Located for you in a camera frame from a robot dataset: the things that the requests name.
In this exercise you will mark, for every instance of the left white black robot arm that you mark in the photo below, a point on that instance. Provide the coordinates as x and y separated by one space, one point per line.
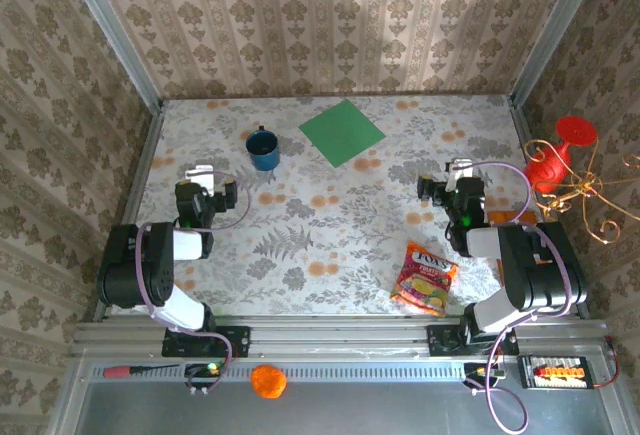
125 270

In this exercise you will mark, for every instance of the red plastic vase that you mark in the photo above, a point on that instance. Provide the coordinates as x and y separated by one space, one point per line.
550 165

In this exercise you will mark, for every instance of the orange crumpled ball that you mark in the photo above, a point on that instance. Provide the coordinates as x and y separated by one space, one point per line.
269 381

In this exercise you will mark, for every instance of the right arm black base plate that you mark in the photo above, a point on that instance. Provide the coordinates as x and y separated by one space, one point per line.
442 342

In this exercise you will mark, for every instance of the aluminium mounting rail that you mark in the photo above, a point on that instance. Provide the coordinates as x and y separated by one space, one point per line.
340 337

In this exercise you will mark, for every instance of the orange flat board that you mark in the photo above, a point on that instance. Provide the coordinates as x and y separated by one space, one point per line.
505 217

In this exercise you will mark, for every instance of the Fox's fruit candy bag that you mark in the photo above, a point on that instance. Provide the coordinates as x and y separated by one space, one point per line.
425 277

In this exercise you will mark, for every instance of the aluminium corner post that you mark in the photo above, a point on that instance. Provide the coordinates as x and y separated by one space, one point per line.
110 25
555 25

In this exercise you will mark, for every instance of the dark blue enamel mug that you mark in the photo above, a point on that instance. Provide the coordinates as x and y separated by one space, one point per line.
262 150

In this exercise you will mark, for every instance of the green square paper sheet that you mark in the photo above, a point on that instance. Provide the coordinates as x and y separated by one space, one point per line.
342 132

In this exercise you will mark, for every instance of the small controller board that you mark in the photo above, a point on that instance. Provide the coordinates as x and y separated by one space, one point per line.
202 372
480 372

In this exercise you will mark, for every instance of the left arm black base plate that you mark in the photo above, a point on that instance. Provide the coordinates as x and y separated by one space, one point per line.
235 342

